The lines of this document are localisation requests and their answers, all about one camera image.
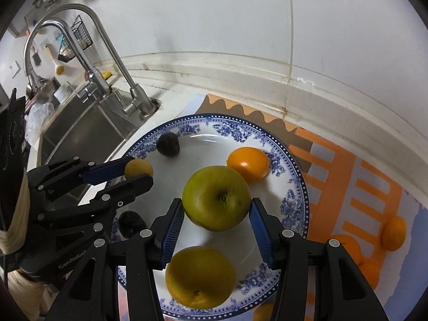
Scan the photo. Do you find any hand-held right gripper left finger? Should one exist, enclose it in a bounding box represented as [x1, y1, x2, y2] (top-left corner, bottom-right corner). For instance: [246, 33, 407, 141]
[43, 198, 186, 321]

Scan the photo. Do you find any large chrome faucet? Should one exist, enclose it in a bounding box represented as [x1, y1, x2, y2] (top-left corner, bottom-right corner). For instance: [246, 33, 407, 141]
[23, 20, 112, 104]

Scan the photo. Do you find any large yellow green fruit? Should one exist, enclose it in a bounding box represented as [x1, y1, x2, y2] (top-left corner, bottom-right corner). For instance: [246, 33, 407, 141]
[165, 246, 237, 310]

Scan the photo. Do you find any black wire basket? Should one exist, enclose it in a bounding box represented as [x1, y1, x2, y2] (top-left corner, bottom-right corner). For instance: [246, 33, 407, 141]
[55, 15, 94, 63]

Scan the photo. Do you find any small white cup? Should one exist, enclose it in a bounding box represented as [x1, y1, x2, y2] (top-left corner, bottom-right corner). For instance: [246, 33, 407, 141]
[53, 85, 73, 104]

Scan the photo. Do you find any slim gooseneck faucet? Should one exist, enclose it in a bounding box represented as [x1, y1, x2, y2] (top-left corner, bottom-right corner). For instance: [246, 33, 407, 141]
[28, 3, 160, 120]

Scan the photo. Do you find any person's left forearm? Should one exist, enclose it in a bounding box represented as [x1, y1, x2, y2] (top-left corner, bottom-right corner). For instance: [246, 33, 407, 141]
[0, 170, 45, 321]

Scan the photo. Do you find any orange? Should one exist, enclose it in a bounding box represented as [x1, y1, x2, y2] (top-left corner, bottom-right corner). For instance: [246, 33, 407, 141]
[227, 147, 271, 184]
[382, 216, 407, 252]
[329, 235, 362, 265]
[358, 260, 381, 290]

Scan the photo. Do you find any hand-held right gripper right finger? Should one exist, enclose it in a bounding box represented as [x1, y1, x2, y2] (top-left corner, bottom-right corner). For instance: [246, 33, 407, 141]
[249, 198, 390, 321]

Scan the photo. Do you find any green apple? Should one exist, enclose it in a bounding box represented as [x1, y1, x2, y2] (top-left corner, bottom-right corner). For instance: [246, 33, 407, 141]
[182, 165, 252, 232]

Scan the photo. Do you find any yellow scrub brush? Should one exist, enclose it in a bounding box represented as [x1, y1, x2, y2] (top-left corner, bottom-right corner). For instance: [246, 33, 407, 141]
[43, 45, 67, 76]

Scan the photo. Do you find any steel kitchen sink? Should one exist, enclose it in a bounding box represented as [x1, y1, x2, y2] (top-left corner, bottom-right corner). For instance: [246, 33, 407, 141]
[28, 77, 161, 208]

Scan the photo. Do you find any patterned orange blue placemat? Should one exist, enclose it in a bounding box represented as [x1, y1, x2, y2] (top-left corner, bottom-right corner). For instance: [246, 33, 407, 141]
[119, 94, 425, 321]

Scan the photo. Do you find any blue rimmed white plate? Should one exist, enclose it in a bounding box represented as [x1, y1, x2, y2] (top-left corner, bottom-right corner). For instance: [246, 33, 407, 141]
[109, 114, 310, 320]

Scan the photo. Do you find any clear plastic bag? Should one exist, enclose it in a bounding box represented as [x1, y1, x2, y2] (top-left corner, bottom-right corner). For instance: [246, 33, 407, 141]
[25, 102, 56, 145]

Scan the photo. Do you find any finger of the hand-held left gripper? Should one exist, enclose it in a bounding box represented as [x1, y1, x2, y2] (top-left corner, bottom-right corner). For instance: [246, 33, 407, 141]
[27, 155, 136, 192]
[39, 173, 155, 224]

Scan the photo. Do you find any small yellow brown fruit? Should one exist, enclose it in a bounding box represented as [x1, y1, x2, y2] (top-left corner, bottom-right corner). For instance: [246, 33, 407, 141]
[124, 159, 154, 180]
[252, 303, 277, 321]

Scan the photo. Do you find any dark purple plum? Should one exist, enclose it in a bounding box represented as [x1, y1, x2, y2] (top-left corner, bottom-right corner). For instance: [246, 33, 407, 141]
[157, 132, 181, 157]
[119, 211, 148, 240]

